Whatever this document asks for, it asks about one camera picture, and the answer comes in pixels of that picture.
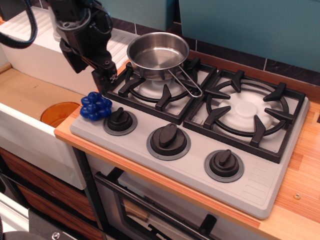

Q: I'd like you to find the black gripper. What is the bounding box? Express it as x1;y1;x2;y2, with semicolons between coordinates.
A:
56;9;117;95

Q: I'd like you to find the blue toy blueberry cluster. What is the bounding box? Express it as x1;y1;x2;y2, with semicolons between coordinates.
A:
80;91;113;122

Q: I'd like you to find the stainless steel pan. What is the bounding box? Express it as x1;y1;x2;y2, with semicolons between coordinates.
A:
126;32;203;98

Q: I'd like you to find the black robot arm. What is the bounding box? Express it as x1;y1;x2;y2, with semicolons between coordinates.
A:
48;0;117;95

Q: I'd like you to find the black left stove knob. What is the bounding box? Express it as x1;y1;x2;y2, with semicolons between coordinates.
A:
103;107;138;136

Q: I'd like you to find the black stove knob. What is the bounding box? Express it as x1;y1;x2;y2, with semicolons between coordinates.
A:
146;123;191;161
204;149;245;183
103;107;138;136

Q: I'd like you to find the black middle stove knob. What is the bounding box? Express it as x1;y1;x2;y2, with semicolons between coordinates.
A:
146;123;191;161

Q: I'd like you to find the grey toy stove top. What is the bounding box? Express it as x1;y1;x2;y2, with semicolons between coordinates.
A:
70;58;310;219

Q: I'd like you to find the black right stove knob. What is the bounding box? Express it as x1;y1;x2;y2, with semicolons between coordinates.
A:
204;149;245;183

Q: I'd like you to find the white toy sink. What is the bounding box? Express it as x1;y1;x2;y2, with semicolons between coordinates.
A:
0;6;151;191

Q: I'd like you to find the orange plate in sink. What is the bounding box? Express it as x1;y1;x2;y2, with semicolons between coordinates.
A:
40;101;80;128

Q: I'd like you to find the white left burner cap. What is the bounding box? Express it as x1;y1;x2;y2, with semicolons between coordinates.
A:
135;79;185;99

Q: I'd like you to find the black left burner grate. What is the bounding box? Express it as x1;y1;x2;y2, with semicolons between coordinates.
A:
104;57;218;125

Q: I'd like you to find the black burner grate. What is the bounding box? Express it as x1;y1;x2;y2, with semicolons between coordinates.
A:
183;69;310;164
104;57;218;125

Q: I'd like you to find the oven door with window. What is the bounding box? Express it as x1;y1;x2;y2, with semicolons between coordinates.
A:
90;162;263;240

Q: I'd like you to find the black right burner grate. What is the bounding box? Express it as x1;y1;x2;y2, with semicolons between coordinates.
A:
183;69;310;164

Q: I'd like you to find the black braided cable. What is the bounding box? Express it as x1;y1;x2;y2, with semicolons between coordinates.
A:
0;0;39;49

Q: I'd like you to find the black oven door handle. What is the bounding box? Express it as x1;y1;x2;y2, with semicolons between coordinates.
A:
94;167;217;240

